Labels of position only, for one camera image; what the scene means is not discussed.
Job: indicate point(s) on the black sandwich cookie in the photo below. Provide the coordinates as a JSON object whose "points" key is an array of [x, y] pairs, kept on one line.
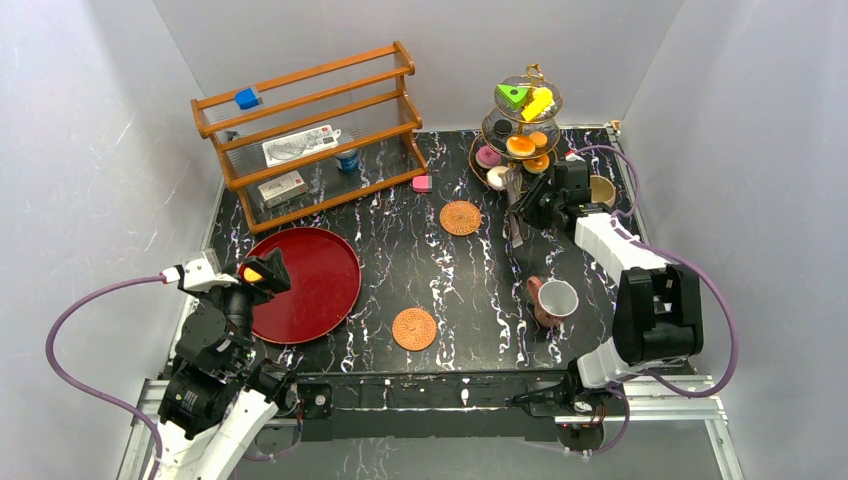
{"points": [[502, 127]]}

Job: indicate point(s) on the green cake wedge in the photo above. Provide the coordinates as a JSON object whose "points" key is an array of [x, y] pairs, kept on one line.
{"points": [[510, 97]]}

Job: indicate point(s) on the orange donut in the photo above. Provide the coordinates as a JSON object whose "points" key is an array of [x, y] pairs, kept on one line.
{"points": [[537, 165], [520, 146]]}

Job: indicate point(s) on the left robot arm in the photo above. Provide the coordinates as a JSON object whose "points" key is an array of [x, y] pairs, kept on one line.
{"points": [[219, 396]]}

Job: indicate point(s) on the glass three-tier dessert stand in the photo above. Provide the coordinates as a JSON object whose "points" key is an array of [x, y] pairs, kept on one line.
{"points": [[534, 77]]}

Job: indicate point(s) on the round biscuit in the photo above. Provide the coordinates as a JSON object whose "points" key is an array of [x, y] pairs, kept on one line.
{"points": [[251, 276], [539, 139]]}

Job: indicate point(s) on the pink eraser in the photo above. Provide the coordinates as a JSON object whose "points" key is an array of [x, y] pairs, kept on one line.
{"points": [[422, 184]]}

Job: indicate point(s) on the pink donut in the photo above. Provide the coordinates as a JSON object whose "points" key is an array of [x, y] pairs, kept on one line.
{"points": [[487, 158]]}

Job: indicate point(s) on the dark red round tray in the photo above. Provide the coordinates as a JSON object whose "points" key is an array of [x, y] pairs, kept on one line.
{"points": [[325, 285]]}

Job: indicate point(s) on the white flat package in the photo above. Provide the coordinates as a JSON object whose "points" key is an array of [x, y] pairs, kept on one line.
{"points": [[281, 150]]}

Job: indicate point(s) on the metal tongs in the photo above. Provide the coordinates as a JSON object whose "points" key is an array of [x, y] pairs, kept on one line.
{"points": [[513, 182]]}

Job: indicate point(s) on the beige mug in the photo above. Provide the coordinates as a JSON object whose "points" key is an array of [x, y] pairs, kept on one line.
{"points": [[603, 191]]}

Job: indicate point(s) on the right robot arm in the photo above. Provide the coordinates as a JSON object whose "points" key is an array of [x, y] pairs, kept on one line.
{"points": [[657, 311]]}

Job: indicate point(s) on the blue jar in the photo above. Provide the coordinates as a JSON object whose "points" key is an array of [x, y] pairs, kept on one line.
{"points": [[348, 161]]}

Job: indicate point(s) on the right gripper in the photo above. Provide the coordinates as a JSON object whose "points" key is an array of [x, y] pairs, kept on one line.
{"points": [[529, 195]]}

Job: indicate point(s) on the black base frame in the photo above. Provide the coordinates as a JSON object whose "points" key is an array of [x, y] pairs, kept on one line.
{"points": [[493, 403]]}

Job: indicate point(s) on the wooden three-tier shelf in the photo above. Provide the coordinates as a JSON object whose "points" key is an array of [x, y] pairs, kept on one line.
{"points": [[364, 95]]}

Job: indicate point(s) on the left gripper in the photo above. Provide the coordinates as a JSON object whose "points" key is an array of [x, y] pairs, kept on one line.
{"points": [[250, 287]]}

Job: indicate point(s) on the blue block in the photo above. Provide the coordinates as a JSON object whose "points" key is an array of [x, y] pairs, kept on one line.
{"points": [[247, 99]]}

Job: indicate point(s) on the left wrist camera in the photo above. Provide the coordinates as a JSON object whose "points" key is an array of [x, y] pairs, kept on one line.
{"points": [[198, 273]]}

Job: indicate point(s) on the yellow cake slice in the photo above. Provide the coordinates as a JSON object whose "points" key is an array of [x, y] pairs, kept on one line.
{"points": [[542, 101]]}

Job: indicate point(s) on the white cream donut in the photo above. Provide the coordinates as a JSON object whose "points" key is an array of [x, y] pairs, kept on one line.
{"points": [[496, 177]]}

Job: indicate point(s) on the woven coaster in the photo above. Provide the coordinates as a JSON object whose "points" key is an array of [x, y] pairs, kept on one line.
{"points": [[460, 218], [414, 329]]}

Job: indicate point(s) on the small white box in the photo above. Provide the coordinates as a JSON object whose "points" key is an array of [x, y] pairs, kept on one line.
{"points": [[281, 189]]}

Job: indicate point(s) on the pink white mug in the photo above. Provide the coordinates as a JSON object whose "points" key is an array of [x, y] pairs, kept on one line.
{"points": [[553, 300]]}

